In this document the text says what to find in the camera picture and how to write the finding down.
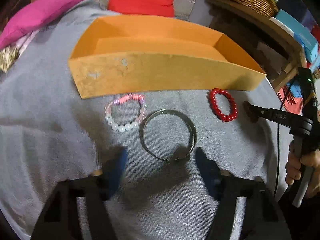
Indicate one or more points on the pink pillow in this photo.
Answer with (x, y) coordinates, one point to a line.
(37, 12)

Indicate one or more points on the gold patterned cloth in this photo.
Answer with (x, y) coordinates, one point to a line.
(8, 58)

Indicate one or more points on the person's right hand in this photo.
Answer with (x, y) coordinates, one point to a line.
(315, 170)

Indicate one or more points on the red cloth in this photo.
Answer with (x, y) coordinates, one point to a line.
(290, 100)

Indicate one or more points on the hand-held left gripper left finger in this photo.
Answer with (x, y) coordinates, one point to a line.
(117, 170)

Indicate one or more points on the wooden shelf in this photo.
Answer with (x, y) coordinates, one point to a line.
(275, 27)

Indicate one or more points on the metal bangle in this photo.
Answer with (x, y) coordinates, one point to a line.
(170, 112)

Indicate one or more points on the pale pink sheet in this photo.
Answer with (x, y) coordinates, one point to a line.
(25, 41)

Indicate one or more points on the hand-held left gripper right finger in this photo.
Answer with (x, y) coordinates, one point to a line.
(207, 172)

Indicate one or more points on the teal box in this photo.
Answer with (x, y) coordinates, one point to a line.
(305, 40)

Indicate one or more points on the grey blanket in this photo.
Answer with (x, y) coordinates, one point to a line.
(50, 105)

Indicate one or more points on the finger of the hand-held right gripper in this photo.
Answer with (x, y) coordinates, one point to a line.
(280, 116)

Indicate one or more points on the orange cardboard box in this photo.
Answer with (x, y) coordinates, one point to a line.
(162, 75)

